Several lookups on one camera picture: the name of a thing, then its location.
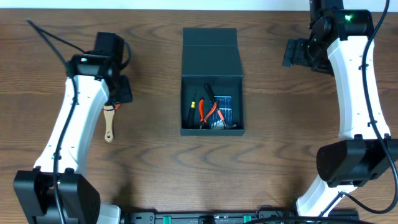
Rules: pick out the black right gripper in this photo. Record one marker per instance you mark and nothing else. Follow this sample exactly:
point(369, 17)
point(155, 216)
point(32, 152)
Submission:
point(295, 53)

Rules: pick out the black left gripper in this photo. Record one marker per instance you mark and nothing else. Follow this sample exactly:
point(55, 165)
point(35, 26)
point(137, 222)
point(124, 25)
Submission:
point(123, 93)

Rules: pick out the orange scraper wooden handle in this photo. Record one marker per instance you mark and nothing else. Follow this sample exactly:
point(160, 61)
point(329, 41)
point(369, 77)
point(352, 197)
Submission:
point(109, 115)

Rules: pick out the yellow black screwdriver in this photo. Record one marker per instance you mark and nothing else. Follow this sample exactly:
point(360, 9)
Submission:
point(191, 112)

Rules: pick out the clear precision screwdriver case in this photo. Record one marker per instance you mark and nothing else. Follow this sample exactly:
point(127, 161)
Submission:
point(226, 107)

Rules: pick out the small black handled hammer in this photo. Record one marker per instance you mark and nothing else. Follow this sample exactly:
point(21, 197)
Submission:
point(220, 114)

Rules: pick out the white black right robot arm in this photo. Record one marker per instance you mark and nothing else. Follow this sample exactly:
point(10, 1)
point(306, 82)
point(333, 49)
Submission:
point(341, 44)

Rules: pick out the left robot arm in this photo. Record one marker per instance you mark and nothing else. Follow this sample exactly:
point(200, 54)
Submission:
point(56, 189)

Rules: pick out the dark green open box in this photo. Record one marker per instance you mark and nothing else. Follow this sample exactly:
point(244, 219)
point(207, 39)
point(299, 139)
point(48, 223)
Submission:
point(210, 56)

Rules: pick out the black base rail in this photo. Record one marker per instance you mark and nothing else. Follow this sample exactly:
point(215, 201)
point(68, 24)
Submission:
point(277, 216)

